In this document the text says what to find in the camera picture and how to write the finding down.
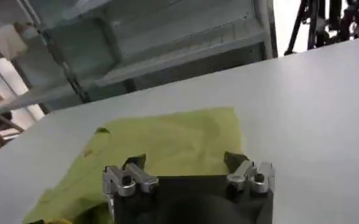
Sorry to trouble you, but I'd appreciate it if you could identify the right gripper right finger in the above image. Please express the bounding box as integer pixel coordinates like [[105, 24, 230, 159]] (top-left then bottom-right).
[[223, 151, 276, 195]]

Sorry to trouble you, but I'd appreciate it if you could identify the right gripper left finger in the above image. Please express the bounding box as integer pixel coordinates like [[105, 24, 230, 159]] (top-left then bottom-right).
[[102, 153, 160, 197]]

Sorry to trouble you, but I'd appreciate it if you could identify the green t-shirt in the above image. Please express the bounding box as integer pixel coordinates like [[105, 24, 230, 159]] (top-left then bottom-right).
[[22, 106, 244, 224]]

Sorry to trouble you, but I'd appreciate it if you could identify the empty grey shelf rack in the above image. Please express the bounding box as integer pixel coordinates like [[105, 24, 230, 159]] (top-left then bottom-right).
[[29, 0, 279, 106]]

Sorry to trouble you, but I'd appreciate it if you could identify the grey shelf rack with cloths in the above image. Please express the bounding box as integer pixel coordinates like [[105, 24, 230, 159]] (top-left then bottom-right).
[[0, 0, 91, 122]]

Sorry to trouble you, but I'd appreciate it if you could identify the black camera tripod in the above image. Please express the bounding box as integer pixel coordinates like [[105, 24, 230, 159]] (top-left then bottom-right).
[[283, 0, 331, 57], [328, 0, 359, 42]]

